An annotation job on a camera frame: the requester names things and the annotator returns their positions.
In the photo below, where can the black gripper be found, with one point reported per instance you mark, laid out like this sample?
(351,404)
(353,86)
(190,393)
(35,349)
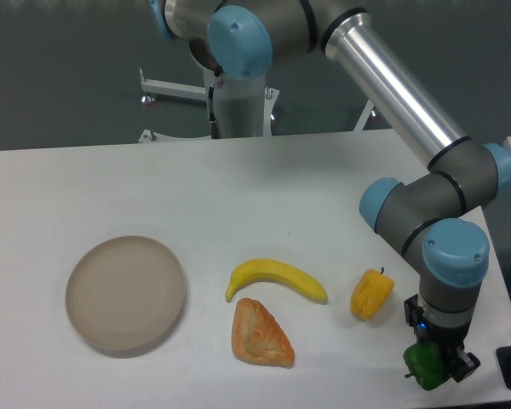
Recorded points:
(447,330)

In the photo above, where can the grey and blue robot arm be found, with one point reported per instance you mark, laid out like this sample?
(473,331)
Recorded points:
(240,41)

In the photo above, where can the yellow bell pepper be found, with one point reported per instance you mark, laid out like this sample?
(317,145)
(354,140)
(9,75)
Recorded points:
(370,293)

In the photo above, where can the orange triangular pastry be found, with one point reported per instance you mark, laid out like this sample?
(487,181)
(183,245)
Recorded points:
(257,338)

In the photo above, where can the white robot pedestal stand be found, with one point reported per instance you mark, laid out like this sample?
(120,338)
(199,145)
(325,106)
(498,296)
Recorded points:
(235,108)

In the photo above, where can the green bell pepper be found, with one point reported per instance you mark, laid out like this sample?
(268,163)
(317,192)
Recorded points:
(424,362)

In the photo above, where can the yellow banana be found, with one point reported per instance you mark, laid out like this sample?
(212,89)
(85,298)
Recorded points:
(269,270)

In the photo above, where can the beige round plate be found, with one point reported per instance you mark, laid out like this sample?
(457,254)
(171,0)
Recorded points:
(124,297)

